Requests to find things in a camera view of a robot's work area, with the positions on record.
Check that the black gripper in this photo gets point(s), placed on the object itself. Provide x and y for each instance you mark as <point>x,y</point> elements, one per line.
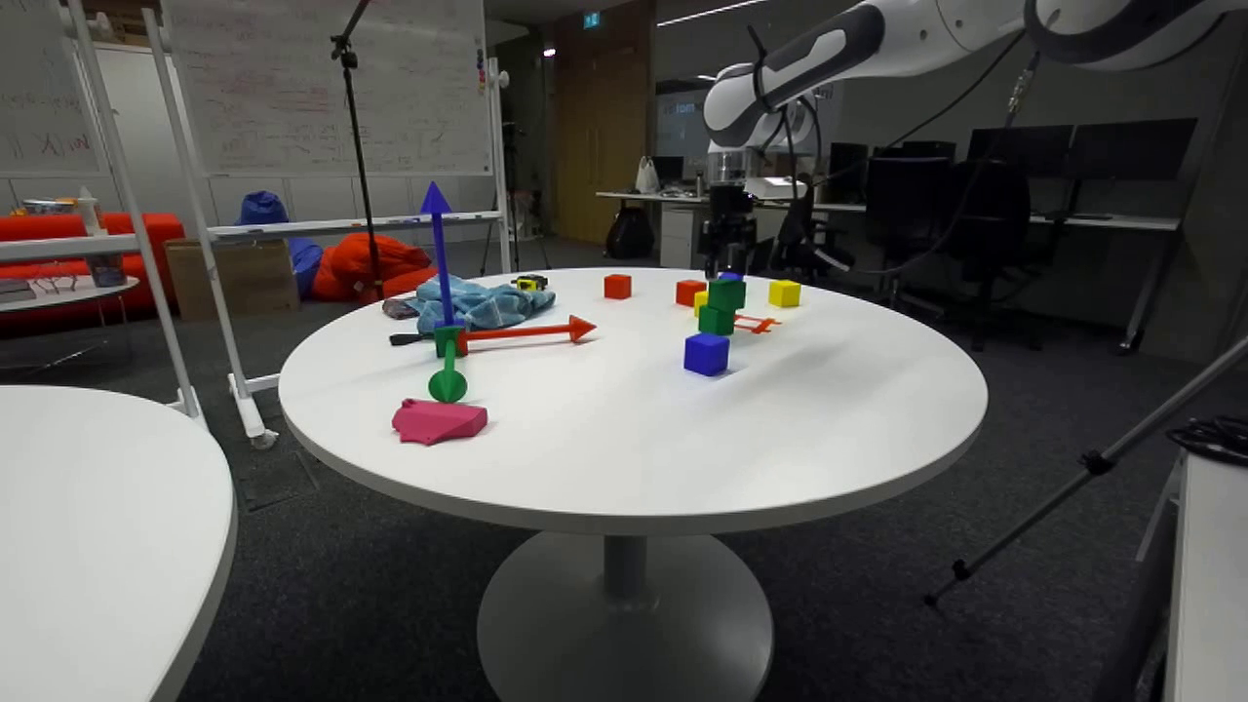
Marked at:
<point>730,216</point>

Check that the green cube block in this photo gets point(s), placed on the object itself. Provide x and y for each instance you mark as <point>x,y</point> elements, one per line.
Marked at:
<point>730,294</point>
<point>713,320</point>

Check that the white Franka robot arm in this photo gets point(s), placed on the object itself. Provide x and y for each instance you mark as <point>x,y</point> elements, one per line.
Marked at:
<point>911,34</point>

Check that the blue cube block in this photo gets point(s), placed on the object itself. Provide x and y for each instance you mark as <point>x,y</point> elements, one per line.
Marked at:
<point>730,273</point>
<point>706,357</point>

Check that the red cube block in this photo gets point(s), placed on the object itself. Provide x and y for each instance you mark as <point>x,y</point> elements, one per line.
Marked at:
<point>687,294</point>
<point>616,287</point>

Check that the yellow cube block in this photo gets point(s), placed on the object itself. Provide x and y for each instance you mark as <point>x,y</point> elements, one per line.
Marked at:
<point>699,299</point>
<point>786,294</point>

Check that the black office chair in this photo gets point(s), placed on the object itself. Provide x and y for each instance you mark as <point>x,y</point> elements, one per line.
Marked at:
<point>803,231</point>
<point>937,221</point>

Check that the long white office desk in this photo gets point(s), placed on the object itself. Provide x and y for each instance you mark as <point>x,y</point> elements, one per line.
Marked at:
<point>648,197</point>

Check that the black computer monitor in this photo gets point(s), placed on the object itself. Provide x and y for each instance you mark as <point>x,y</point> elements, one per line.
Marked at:
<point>849,177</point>

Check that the long ceiling light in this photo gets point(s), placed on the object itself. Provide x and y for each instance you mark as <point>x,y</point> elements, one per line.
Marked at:
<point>706,13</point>

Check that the yellow black small object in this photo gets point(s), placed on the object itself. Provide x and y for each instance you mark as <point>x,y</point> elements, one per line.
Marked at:
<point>527,283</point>

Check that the red axis arrow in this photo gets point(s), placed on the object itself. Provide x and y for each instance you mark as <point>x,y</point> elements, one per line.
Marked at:
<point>521,338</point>

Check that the light blue crumpled cloth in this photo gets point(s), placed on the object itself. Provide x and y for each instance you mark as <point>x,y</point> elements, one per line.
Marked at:
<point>486,305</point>

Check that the blue axis arrow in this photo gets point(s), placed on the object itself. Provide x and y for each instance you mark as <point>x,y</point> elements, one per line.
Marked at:
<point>439,257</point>

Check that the green ball toy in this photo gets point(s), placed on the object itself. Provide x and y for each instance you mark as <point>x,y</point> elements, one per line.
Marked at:
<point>446,382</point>

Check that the small black flat object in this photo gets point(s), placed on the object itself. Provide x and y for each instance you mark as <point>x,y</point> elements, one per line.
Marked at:
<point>399,310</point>

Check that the pink flat toy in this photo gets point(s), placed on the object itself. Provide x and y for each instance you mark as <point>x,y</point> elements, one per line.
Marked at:
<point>439,424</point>

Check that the red beanbag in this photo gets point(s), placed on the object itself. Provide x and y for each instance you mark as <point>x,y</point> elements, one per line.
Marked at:
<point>370,268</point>

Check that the black microphone stand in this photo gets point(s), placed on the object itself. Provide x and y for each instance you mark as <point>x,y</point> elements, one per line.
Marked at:
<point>361,156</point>

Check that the blue beanbag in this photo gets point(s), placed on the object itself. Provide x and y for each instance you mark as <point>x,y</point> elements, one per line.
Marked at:
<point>262,206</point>

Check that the large rolling whiteboard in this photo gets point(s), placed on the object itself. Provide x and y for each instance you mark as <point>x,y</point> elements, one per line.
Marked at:
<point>257,101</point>

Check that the cardboard box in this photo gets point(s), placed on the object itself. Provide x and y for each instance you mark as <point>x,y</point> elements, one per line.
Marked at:
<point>234,273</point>

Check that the white robot stand table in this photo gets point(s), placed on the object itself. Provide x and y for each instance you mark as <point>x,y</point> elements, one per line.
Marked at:
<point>1209,587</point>

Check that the rolling whiteboard with tray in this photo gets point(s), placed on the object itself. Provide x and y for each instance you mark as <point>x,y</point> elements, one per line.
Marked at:
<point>65,248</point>

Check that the small round white table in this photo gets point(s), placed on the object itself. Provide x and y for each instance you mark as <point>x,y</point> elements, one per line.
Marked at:
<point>53,294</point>

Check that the red sofa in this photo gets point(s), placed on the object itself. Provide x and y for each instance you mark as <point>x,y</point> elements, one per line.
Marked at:
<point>41,227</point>

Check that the white round side table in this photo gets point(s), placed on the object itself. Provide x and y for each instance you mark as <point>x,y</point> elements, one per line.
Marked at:
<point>91,518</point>

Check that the small orange plastic frame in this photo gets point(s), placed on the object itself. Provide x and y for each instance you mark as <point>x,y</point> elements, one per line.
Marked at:
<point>755,325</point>

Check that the white table pedestal base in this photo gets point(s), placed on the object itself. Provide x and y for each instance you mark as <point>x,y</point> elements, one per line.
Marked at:
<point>625,624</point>

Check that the black camera tripod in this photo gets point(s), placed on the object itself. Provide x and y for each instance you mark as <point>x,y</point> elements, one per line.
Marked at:
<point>1097,459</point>

